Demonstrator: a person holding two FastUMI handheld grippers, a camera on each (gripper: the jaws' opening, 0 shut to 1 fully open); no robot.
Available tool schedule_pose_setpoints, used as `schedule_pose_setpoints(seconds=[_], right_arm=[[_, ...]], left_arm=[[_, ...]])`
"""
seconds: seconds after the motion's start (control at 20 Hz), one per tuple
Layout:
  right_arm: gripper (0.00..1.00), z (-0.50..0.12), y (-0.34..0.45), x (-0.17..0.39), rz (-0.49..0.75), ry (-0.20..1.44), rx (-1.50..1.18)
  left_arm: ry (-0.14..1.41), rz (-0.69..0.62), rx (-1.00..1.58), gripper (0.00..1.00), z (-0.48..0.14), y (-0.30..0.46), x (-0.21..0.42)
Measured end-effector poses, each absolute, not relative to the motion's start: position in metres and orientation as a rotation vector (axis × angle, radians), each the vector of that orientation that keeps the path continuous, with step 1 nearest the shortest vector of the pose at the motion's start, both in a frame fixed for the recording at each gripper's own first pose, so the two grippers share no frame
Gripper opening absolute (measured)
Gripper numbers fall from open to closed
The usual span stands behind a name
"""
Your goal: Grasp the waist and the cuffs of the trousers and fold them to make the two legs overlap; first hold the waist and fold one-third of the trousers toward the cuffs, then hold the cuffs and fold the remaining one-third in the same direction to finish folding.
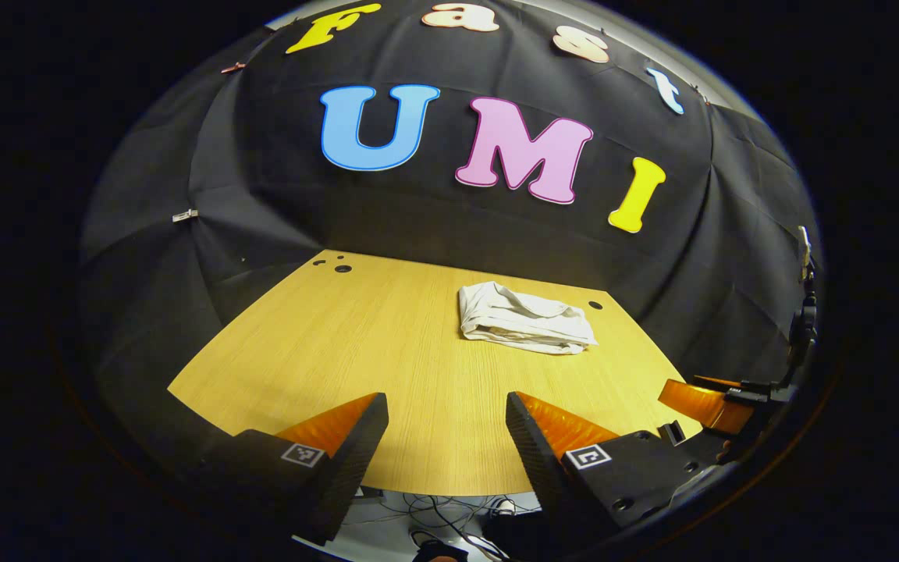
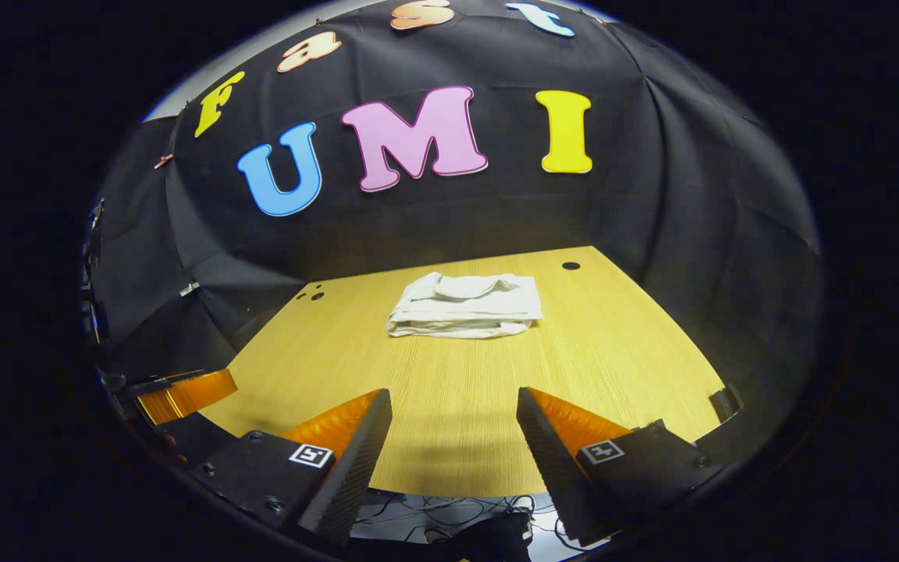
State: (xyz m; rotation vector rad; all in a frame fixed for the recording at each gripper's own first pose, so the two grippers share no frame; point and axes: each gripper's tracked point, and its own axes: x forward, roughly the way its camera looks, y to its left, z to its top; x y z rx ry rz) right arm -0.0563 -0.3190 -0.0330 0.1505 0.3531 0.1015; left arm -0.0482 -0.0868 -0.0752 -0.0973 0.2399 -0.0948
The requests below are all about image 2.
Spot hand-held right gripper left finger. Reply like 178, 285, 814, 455
188, 389, 393, 547

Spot tangle of black cables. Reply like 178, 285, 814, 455
352, 494, 575, 551

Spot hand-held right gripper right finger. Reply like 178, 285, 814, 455
516, 386, 723, 547

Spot dark cloth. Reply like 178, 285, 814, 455
449, 511, 532, 562

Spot white jeans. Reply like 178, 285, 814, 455
386, 272, 545, 340

